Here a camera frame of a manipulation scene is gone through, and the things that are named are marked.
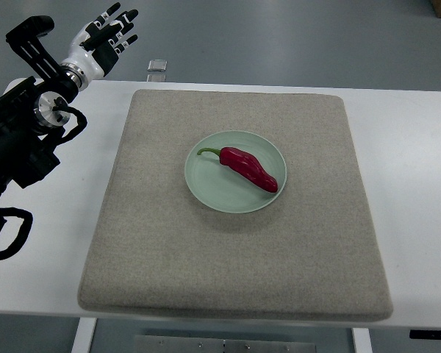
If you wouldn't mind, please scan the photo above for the black braided cable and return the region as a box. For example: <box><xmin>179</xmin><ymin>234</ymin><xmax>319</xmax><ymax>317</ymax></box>
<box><xmin>0</xmin><ymin>207</ymin><xmax>34</xmax><ymax>263</ymax></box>

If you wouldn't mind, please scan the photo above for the white left table leg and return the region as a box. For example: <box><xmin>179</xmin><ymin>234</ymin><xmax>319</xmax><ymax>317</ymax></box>
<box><xmin>71</xmin><ymin>318</ymin><xmax>97</xmax><ymax>353</ymax></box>

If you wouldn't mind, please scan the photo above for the clear plastic box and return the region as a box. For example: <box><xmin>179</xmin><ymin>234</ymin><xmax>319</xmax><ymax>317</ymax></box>
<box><xmin>147</xmin><ymin>59</ymin><xmax>168</xmax><ymax>72</ymax></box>

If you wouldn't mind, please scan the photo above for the black table control panel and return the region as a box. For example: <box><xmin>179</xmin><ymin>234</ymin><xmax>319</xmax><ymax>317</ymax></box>
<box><xmin>409</xmin><ymin>329</ymin><xmax>441</xmax><ymax>340</ymax></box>

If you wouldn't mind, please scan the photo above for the white right table leg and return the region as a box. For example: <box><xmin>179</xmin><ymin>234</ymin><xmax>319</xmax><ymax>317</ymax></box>
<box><xmin>352</xmin><ymin>328</ymin><xmax>373</xmax><ymax>353</ymax></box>

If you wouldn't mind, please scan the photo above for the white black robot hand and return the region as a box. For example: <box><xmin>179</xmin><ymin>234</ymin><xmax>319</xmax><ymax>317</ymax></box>
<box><xmin>60</xmin><ymin>2</ymin><xmax>139</xmax><ymax>86</ymax></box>

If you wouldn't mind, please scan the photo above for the white table leg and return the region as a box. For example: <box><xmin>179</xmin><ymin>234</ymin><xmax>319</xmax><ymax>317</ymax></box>
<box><xmin>71</xmin><ymin>318</ymin><xmax>97</xmax><ymax>353</ymax></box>
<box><xmin>352</xmin><ymin>328</ymin><xmax>373</xmax><ymax>353</ymax></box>

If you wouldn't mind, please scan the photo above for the light green plate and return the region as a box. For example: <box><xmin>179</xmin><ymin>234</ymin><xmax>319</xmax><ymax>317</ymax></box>
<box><xmin>184</xmin><ymin>131</ymin><xmax>287</xmax><ymax>213</ymax></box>

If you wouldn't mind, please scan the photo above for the red chili pepper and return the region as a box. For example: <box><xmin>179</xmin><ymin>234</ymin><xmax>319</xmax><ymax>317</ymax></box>
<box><xmin>196</xmin><ymin>146</ymin><xmax>279</xmax><ymax>193</ymax></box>

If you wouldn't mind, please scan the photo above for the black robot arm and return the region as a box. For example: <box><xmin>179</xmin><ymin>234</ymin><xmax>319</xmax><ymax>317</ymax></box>
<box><xmin>0</xmin><ymin>15</ymin><xmax>87</xmax><ymax>197</ymax></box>

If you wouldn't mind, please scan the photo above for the beige felt mat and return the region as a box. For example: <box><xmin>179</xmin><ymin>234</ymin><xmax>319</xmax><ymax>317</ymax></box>
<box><xmin>78</xmin><ymin>90</ymin><xmax>393</xmax><ymax>322</ymax></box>

